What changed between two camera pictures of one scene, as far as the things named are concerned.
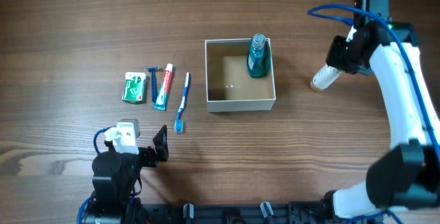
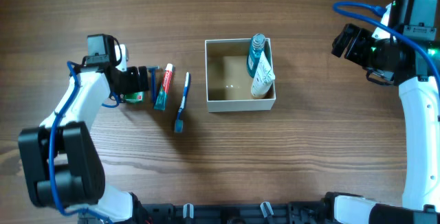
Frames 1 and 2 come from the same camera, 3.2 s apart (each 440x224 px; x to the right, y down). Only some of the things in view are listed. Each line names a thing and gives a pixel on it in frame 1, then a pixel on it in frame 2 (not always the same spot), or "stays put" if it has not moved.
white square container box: [229, 86] stays put
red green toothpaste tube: [161, 101] stays put
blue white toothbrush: [179, 124] stays put
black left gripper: [151, 153] to [143, 78]
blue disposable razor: [153, 81] stays put
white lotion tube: [328, 75] to [263, 79]
